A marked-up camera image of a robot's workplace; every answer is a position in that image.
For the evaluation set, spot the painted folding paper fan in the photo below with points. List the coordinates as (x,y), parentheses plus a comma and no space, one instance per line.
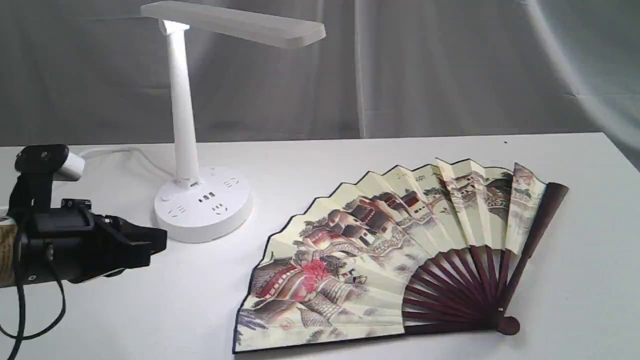
(437,249)

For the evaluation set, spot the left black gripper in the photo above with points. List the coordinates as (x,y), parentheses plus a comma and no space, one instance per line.
(72,244)

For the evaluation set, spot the white desk lamp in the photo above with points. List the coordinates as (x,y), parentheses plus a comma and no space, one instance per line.
(200,204)

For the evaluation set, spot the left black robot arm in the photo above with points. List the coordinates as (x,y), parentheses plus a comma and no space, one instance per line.
(10,249)

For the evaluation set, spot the grey backdrop curtain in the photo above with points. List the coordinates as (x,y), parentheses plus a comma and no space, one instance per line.
(89,72)

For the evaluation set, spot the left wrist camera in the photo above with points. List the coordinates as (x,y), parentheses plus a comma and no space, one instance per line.
(38,167)

